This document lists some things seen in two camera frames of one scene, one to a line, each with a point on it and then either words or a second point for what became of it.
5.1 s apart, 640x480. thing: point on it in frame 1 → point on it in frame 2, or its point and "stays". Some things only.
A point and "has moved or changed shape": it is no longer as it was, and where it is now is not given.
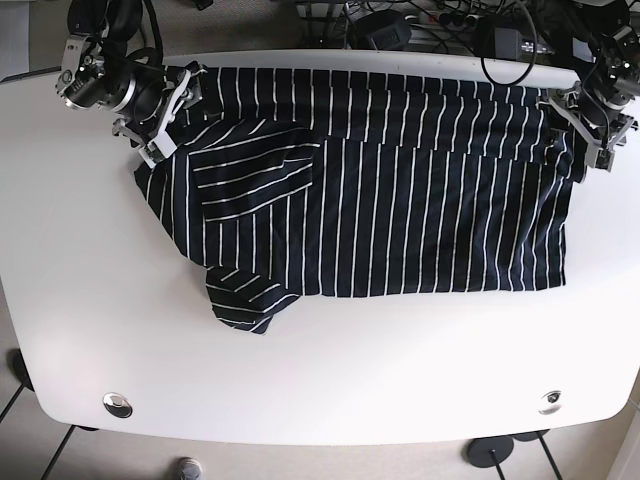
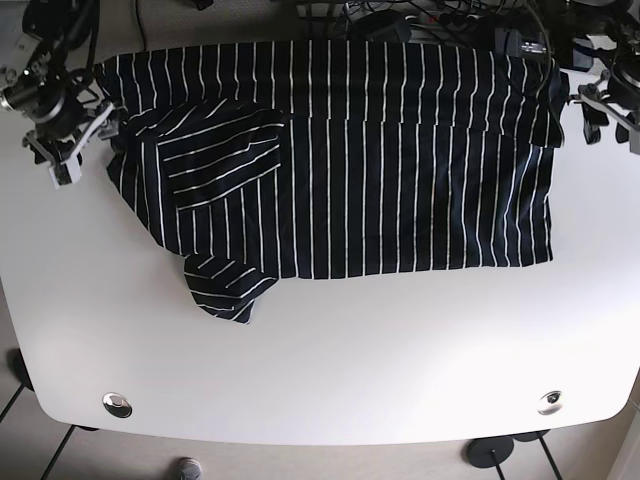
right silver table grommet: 551,402 stays
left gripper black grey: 151,101 → 61,142
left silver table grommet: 117,404 stays
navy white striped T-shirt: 288,184 has moved or changed shape
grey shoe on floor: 190,469 stays
